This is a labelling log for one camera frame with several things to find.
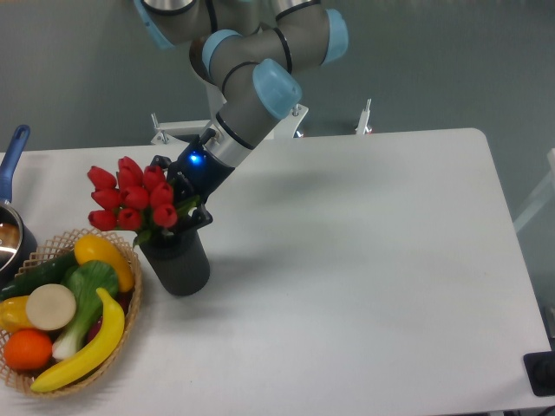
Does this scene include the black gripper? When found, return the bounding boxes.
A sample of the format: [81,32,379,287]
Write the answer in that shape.
[150,145,234,234]

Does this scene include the red tulip bouquet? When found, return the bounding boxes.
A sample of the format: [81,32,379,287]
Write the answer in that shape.
[87,156,200,247]

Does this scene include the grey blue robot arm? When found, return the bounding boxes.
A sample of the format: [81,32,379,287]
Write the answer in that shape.
[135,1,349,205]

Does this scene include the dark grey ribbed vase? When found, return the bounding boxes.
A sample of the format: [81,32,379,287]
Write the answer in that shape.
[140,230,211,296]

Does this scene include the left table clamp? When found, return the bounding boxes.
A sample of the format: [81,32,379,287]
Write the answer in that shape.
[150,113,210,146]

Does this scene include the table clamp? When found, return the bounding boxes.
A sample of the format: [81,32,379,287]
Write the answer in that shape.
[356,98,373,135]
[150,113,210,146]
[273,104,309,140]

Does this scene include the middle table clamp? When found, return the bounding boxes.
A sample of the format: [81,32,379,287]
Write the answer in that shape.
[273,104,309,140]

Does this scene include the green bok choy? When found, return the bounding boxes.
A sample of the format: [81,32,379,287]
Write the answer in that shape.
[52,260,119,361]

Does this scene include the yellow banana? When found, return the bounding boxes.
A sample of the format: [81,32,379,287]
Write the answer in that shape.
[30,288,125,393]

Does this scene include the green cucumber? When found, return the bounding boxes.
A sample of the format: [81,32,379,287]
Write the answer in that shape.
[1,250,77,302]

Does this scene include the beige round disc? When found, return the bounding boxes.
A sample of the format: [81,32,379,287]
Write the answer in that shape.
[25,283,76,331]

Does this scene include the right table clamp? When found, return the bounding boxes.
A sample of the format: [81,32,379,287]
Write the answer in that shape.
[356,98,373,135]

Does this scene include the yellow bell pepper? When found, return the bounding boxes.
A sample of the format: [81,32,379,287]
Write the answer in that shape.
[0,296,35,334]

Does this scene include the orange fruit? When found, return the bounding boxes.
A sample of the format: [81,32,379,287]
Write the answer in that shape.
[3,329,52,371]

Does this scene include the woven wicker basket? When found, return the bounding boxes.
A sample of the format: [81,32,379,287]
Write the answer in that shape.
[1,229,143,399]

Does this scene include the black device at edge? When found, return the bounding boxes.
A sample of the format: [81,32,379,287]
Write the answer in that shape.
[523,351,555,397]

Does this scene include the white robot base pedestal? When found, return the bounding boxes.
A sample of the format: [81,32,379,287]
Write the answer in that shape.
[132,0,278,142]

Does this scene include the blue handled saucepan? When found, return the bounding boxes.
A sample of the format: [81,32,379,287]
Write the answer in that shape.
[1,125,37,289]

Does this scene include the white frame at right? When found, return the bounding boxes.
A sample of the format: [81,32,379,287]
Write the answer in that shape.
[513,148,554,233]

